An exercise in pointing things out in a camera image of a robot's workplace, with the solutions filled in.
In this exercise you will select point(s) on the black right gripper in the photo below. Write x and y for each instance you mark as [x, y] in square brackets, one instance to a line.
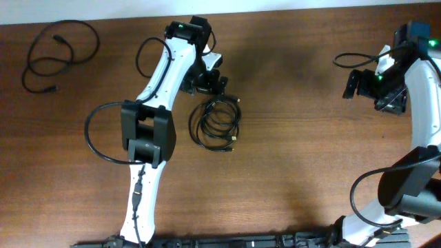
[392, 102]

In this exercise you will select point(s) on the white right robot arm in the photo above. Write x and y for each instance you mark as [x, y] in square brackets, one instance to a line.
[386, 201]

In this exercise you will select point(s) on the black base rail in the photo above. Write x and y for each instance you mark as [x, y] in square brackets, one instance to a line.
[237, 241]

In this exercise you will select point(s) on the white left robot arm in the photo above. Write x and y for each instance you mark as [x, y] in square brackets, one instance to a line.
[148, 131]

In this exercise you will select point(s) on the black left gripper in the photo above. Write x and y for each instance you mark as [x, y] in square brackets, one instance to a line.
[207, 85]

